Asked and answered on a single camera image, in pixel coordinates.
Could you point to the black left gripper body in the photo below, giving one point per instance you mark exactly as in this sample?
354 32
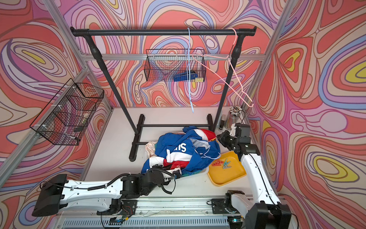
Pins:
160 169

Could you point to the light blue hanger green jacket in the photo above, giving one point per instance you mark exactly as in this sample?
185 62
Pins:
189 70

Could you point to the light blue clothespin green jacket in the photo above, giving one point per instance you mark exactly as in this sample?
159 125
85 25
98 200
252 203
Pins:
226 163

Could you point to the blue object in back basket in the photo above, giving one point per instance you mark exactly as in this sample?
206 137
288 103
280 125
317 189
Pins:
185 76

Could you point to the small black bottle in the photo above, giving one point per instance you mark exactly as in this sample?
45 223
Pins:
222 122

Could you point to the black clothes rack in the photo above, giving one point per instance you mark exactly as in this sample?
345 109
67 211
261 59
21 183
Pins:
87 34

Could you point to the yellow plastic tray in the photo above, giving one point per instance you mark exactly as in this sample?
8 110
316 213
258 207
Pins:
220 177

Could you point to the black wire basket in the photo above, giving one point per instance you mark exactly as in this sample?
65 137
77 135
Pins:
65 118
163 64

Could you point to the red clothespin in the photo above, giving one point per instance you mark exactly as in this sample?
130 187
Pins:
218 163
214 166

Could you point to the pink patterned kids jacket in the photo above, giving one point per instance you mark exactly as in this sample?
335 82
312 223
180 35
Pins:
150 148

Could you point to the black wire basket back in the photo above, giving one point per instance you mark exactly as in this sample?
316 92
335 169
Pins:
163 64

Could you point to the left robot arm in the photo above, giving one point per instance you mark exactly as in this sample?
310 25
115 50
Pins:
60 193

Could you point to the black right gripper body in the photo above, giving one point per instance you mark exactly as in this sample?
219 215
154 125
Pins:
228 140

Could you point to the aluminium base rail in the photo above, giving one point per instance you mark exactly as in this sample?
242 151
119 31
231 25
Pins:
202 212

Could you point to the green kids jacket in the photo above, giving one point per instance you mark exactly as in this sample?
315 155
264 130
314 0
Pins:
203 171

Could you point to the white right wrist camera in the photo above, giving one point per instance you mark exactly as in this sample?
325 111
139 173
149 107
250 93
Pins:
240 133

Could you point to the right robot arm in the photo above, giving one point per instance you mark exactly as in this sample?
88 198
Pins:
257 177

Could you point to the cup of pencils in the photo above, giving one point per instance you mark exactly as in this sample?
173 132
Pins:
232 116

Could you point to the black wire basket left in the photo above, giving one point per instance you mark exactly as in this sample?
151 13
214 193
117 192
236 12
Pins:
65 118

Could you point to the blue red white jacket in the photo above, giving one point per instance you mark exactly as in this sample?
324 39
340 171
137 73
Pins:
180 150

